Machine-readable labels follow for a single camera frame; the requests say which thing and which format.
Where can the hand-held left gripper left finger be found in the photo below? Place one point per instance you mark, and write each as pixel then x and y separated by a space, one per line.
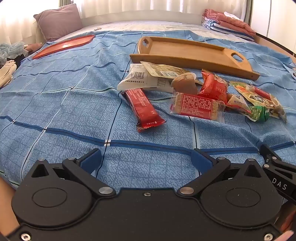
pixel 91 159

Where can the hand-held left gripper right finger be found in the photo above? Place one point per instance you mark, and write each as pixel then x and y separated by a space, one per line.
pixel 201 160

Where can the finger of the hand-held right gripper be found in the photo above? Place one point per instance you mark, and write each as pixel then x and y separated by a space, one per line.
pixel 268 154

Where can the round biscuit packet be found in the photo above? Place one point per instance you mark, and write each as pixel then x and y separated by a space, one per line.
pixel 277 107

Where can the red label cracker packet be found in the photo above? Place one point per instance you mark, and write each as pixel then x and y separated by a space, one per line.
pixel 195 106

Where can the crinkled red snack packet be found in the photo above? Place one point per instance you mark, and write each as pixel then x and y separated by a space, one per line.
pixel 214 89

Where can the long red snack bar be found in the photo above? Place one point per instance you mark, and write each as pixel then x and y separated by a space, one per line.
pixel 142 106

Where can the brown bun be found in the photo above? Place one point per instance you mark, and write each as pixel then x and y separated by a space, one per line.
pixel 185 83

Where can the white barcode snack packet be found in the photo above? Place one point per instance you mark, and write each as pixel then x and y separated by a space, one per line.
pixel 136 78

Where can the dark patterned cloth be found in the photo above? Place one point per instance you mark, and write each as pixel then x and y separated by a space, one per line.
pixel 294 73

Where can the red plastic tray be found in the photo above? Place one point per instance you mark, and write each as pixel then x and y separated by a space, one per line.
pixel 62 46

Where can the beige cloth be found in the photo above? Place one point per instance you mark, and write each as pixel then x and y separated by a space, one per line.
pixel 7 74

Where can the white wardrobe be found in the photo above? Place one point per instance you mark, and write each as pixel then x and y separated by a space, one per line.
pixel 277 23

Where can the blue striped folded blanket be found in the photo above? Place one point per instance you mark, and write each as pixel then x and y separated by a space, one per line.
pixel 222 29

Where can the pink folded blanket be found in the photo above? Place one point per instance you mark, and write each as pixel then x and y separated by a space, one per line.
pixel 233 24

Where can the light blue cloth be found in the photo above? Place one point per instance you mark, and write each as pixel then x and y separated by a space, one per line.
pixel 11 49

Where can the purple pillow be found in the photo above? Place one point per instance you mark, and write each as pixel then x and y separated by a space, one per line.
pixel 59 22

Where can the white quilted mattress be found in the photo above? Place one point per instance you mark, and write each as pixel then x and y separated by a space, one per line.
pixel 150 25

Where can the grey curtain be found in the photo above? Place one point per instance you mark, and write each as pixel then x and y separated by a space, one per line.
pixel 248 11

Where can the white folded cloth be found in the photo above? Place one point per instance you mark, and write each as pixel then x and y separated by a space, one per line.
pixel 231 15

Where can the white bed side board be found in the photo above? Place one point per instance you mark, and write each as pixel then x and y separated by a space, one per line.
pixel 138 16

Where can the beige curtain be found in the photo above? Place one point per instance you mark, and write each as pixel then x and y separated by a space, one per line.
pixel 62 2

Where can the white sheer curtain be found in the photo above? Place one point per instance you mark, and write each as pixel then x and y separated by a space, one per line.
pixel 138 7

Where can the wooden bed frame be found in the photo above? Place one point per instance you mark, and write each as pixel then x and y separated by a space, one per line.
pixel 277 45

